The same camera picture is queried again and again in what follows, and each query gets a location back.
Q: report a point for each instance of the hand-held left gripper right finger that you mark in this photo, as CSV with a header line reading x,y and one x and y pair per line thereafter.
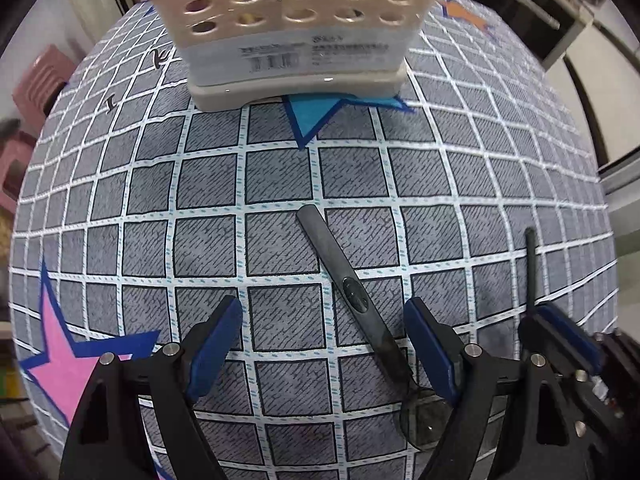
x,y
432,355

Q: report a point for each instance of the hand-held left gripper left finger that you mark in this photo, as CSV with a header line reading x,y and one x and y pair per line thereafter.
x,y
215,350

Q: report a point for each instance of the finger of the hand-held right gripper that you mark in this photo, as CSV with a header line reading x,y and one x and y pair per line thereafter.
x,y
526,337
567,337

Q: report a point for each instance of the black plastic spoon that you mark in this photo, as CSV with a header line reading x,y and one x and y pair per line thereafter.
x,y
530,270
350,285

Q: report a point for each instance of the beige perforated utensil holder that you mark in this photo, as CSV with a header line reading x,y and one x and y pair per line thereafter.
x,y
300,50

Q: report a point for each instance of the grey checkered star tablecloth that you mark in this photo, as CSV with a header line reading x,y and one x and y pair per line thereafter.
x,y
280,180

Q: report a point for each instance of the white cabinet door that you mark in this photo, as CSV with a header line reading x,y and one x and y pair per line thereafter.
x,y
615,90

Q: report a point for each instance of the pink plastic stool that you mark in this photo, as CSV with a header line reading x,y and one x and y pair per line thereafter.
x,y
42,85
15,165

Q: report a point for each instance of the black built-in oven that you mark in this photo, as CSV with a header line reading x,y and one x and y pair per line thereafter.
x,y
525,15

